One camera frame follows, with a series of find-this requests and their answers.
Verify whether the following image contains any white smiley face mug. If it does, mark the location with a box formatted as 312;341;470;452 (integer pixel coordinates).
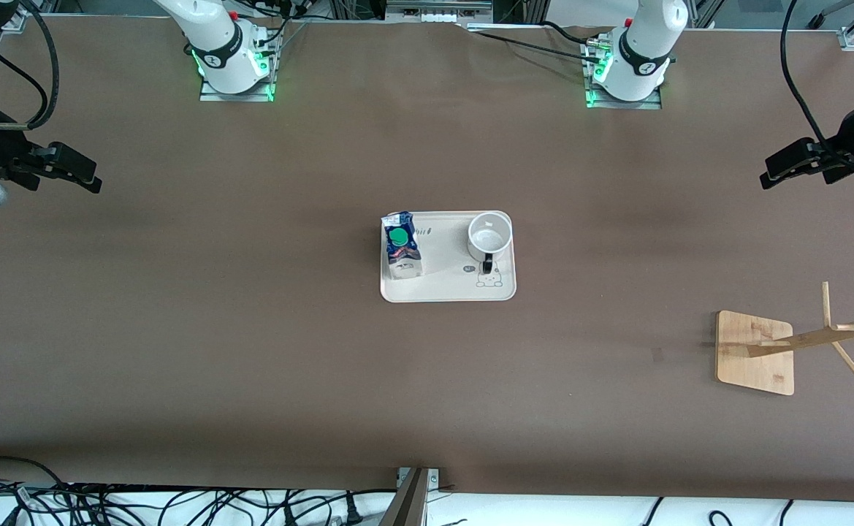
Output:
468;212;513;275

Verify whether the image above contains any blue white milk carton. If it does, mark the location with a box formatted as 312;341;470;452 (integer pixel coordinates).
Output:
381;212;424;281

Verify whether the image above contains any beige rabbit print tray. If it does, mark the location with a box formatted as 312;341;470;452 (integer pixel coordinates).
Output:
380;211;517;303

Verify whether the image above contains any wooden mug stand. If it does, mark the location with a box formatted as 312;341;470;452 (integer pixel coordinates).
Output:
715;281;854;397

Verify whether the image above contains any silver socket strip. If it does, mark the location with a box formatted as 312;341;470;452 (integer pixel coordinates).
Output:
386;0;493;23

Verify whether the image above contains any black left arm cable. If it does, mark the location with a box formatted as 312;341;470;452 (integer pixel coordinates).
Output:
780;0;848;159

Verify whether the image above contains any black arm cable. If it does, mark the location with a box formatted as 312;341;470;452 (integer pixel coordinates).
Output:
0;0;61;132
780;0;848;159

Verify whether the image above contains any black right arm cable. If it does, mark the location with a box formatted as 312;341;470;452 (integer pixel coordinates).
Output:
0;0;61;132

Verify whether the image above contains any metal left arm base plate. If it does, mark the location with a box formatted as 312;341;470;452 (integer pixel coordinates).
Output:
582;40;663;110

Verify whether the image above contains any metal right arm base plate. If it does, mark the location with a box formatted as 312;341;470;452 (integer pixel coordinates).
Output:
199;40;277;102

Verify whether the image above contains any black cable on table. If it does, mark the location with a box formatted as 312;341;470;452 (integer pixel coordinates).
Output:
470;20;606;65

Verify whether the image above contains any black looping floor cable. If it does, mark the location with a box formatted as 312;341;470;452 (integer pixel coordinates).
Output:
0;456;69;499

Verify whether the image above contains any aluminium frame profile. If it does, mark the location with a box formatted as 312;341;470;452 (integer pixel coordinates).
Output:
379;468;442;526

